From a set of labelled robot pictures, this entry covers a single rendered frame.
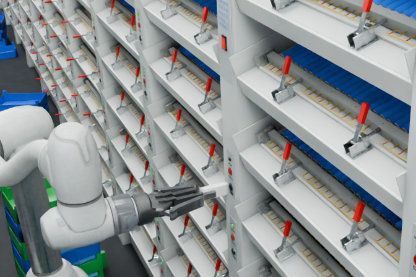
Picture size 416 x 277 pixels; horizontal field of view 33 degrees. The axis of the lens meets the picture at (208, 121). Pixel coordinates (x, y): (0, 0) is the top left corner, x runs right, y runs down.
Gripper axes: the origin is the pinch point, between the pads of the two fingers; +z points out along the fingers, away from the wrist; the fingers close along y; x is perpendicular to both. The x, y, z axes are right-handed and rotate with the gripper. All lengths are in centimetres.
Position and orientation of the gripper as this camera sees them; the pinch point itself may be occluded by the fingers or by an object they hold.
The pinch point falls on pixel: (213, 191)
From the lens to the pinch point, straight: 170.8
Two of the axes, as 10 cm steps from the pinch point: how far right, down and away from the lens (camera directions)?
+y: 3.8, 3.6, -8.5
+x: -0.5, -9.1, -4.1
